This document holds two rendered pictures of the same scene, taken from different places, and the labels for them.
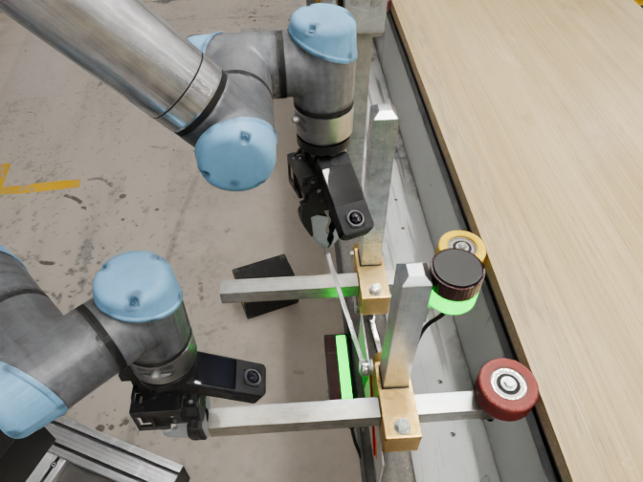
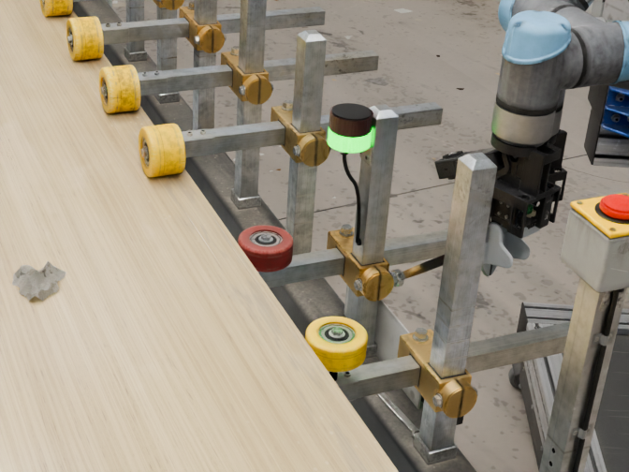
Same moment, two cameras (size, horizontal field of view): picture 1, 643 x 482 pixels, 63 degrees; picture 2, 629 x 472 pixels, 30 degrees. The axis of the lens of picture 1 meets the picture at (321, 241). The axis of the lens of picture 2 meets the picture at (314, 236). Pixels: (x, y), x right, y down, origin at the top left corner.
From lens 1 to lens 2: 1.89 m
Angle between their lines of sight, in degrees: 100
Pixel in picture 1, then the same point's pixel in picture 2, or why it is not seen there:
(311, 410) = (426, 238)
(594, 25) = not seen: outside the picture
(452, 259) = (358, 113)
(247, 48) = (583, 22)
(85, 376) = not seen: hidden behind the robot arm
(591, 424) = (192, 230)
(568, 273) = (202, 331)
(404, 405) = (349, 243)
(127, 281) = not seen: hidden behind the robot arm
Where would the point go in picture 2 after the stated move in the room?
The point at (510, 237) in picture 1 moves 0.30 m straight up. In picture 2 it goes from (277, 359) to (290, 140)
